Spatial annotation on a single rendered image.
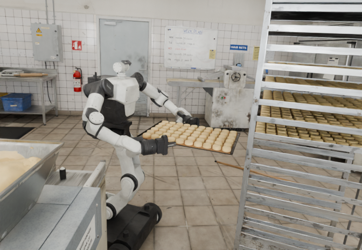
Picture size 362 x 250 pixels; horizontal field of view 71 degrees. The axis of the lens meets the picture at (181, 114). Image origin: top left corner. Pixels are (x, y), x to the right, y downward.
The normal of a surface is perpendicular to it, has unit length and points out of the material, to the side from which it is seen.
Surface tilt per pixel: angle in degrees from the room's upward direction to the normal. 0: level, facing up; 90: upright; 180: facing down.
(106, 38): 90
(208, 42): 90
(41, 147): 65
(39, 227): 0
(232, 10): 90
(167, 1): 90
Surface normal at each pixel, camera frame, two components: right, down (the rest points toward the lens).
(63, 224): 0.05, -0.97
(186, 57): 0.11, 0.26
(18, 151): 0.03, -0.18
